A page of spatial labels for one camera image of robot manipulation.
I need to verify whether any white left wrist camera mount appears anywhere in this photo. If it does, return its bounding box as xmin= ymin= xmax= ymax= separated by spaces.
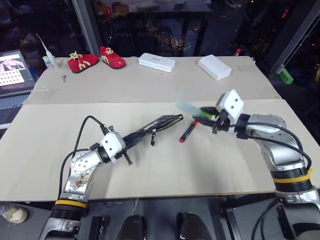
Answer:
xmin=100 ymin=132 xmax=126 ymax=165

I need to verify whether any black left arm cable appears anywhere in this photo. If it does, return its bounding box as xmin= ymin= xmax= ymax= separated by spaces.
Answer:
xmin=57 ymin=115 xmax=110 ymax=201

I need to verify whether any green highlighter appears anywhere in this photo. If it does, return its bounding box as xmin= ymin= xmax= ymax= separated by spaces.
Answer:
xmin=175 ymin=92 xmax=215 ymax=121

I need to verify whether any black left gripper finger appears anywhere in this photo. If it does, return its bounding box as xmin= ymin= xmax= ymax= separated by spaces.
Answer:
xmin=123 ymin=137 xmax=151 ymax=152
xmin=122 ymin=130 xmax=151 ymax=144

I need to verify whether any white flat pencil case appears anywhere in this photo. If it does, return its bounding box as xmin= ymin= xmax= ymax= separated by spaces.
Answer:
xmin=138 ymin=52 xmax=176 ymax=73

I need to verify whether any clear syringe applicator bottle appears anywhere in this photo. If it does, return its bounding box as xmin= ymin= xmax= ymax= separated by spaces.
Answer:
xmin=35 ymin=33 xmax=60 ymax=70

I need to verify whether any beige tape roll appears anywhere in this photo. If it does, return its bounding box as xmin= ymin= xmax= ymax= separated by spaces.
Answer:
xmin=2 ymin=205 xmax=29 ymax=223

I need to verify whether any red marker with black barrel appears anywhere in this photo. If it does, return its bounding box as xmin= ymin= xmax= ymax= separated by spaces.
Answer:
xmin=178 ymin=119 xmax=200 ymax=144

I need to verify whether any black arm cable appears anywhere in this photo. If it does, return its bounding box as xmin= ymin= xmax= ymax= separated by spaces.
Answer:
xmin=57 ymin=115 xmax=110 ymax=201
xmin=228 ymin=122 xmax=313 ymax=171

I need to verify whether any white rectangular box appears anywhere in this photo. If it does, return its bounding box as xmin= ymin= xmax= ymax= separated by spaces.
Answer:
xmin=197 ymin=54 xmax=233 ymax=82

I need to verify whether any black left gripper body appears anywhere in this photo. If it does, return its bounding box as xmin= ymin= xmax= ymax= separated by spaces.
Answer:
xmin=117 ymin=139 xmax=134 ymax=167

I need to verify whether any black grid zip pouch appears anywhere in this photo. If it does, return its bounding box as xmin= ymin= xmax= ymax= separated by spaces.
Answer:
xmin=122 ymin=113 xmax=185 ymax=151

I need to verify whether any open laptop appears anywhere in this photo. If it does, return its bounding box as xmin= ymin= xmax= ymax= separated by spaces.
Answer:
xmin=0 ymin=49 xmax=36 ymax=126

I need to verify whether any green block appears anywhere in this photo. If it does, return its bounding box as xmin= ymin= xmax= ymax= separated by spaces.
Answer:
xmin=277 ymin=68 xmax=295 ymax=85

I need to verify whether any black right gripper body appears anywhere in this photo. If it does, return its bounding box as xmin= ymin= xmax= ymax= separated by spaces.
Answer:
xmin=211 ymin=109 xmax=236 ymax=135

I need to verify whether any grey metal post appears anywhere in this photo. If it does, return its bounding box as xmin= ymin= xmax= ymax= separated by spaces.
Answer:
xmin=71 ymin=0 xmax=101 ymax=57

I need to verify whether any red slipper with yellow laces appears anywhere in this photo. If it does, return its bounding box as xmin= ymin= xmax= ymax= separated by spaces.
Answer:
xmin=67 ymin=51 xmax=100 ymax=74
xmin=99 ymin=46 xmax=127 ymax=69

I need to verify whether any beige cardboard sheet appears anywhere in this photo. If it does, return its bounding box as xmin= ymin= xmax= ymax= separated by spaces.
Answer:
xmin=22 ymin=55 xmax=282 ymax=105

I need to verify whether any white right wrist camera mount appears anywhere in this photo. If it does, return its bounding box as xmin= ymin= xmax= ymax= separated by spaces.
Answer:
xmin=215 ymin=88 xmax=245 ymax=123

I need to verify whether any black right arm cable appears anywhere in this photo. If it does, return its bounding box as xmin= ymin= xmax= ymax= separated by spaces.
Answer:
xmin=228 ymin=122 xmax=313 ymax=171

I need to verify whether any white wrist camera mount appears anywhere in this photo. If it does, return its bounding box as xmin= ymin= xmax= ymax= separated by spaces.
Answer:
xmin=100 ymin=132 xmax=126 ymax=165
xmin=215 ymin=88 xmax=245 ymax=123

